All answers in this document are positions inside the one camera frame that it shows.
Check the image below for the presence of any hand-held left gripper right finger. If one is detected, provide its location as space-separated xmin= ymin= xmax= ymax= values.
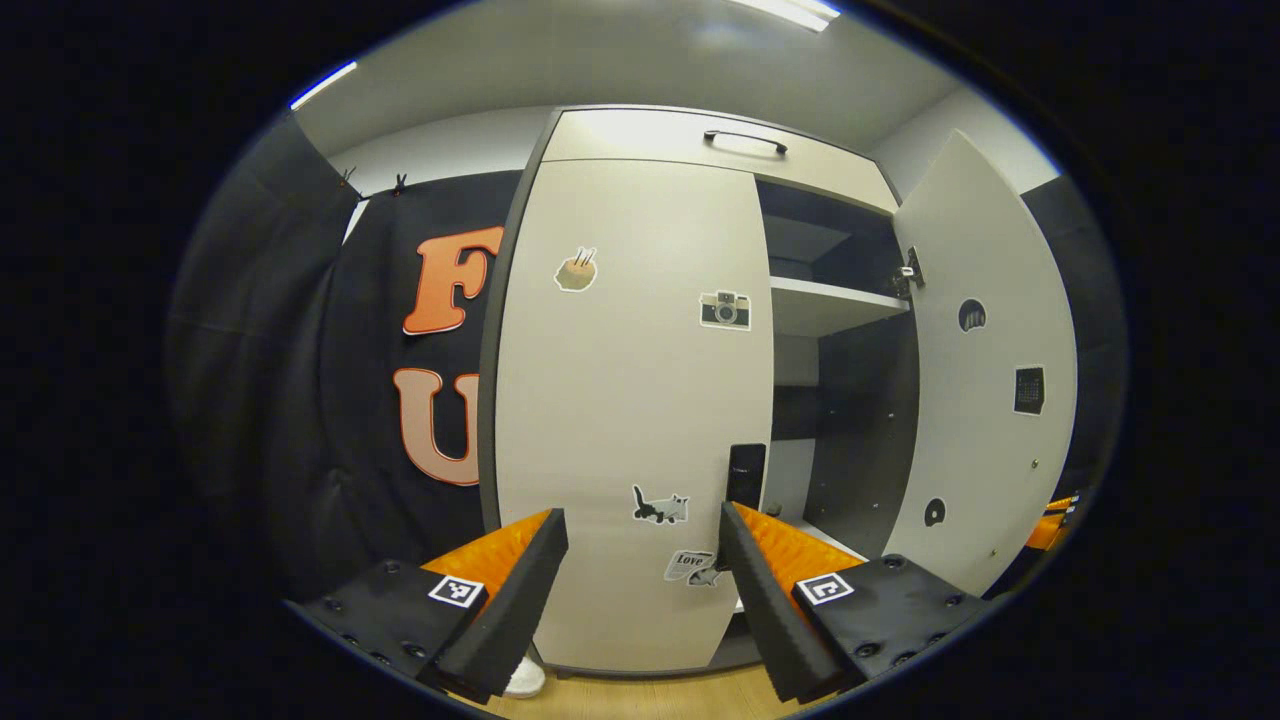
xmin=718 ymin=500 xmax=1006 ymax=704

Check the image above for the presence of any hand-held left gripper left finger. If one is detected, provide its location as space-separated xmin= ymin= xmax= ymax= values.
xmin=285 ymin=507 xmax=569 ymax=706

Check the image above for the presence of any beige shoe cabinet door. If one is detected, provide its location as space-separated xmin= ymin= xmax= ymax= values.
xmin=883 ymin=130 xmax=1079 ymax=598
xmin=495 ymin=158 xmax=776 ymax=673

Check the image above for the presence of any black cabinet door handle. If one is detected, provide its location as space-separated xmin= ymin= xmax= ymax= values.
xmin=725 ymin=443 xmax=768 ymax=508

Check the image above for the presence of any beige double-door shoe cabinet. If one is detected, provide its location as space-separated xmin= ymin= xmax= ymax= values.
xmin=477 ymin=104 xmax=921 ymax=681

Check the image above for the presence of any white cabinet shelf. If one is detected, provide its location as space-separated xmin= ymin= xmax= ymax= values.
xmin=770 ymin=277 xmax=911 ymax=338

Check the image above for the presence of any white round object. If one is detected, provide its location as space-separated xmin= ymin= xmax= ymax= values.
xmin=503 ymin=655 xmax=547 ymax=699

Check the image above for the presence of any black backdrop cloth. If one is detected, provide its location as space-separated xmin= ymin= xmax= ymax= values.
xmin=165 ymin=112 xmax=521 ymax=601
xmin=1020 ymin=175 xmax=1131 ymax=591

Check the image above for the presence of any ceiling light panel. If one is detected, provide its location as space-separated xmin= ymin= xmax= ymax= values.
xmin=730 ymin=0 xmax=843 ymax=33
xmin=290 ymin=60 xmax=359 ymax=111

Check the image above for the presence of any black cabinet drawer handle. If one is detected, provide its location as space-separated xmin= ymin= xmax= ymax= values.
xmin=703 ymin=129 xmax=789 ymax=156

